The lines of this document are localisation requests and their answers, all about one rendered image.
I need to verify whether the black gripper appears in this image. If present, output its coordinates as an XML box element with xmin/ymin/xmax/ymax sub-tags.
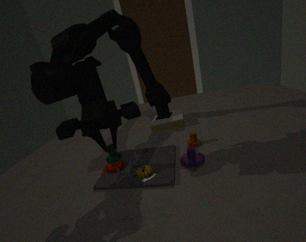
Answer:
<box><xmin>56</xmin><ymin>87</ymin><xmax>141</xmax><ymax>153</ymax></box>

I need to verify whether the orange gear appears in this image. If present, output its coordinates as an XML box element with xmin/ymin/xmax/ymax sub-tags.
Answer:
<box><xmin>188</xmin><ymin>132</ymin><xmax>201</xmax><ymax>147</ymax></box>

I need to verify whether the yellow gear with black stripe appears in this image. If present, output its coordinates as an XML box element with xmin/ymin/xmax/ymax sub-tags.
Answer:
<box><xmin>137</xmin><ymin>165</ymin><xmax>153</xmax><ymax>177</ymax></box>

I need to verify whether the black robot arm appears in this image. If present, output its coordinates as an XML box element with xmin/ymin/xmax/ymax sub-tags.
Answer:
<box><xmin>29</xmin><ymin>10</ymin><xmax>172</xmax><ymax>133</ymax></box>

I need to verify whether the green gear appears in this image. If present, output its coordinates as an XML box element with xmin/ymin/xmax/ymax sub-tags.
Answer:
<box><xmin>106</xmin><ymin>144</ymin><xmax>122</xmax><ymax>164</ymax></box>

